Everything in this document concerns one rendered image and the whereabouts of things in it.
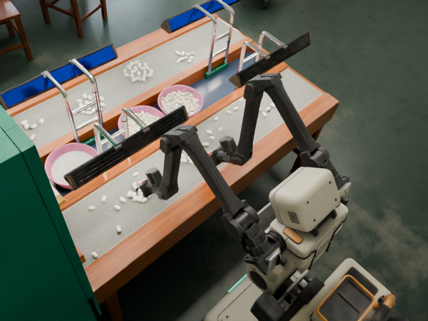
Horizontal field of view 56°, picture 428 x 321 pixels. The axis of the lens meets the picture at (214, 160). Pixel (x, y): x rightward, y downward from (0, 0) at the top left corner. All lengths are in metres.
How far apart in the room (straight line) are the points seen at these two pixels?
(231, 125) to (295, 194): 1.07
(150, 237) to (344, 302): 0.87
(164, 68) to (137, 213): 1.05
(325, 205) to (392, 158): 2.24
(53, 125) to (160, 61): 0.81
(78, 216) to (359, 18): 3.93
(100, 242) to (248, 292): 0.89
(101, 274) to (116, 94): 1.11
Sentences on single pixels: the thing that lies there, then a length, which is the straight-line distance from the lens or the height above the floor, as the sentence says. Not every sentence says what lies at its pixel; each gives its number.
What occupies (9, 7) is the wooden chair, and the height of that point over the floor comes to 0.46.
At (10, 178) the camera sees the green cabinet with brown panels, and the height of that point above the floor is 1.73.
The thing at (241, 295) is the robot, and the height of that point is 0.28.
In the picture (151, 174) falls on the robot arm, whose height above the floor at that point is 1.02.
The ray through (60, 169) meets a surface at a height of 0.73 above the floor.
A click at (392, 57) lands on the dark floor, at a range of 4.65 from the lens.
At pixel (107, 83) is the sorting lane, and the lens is 2.56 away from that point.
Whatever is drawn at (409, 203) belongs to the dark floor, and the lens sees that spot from 3.41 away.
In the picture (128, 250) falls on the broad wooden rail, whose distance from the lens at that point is 1.87.
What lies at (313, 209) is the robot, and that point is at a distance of 1.39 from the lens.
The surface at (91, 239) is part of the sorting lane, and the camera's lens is 1.94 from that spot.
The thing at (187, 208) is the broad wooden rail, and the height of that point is 0.77.
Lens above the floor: 2.47
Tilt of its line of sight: 53 degrees down
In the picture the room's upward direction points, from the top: 10 degrees clockwise
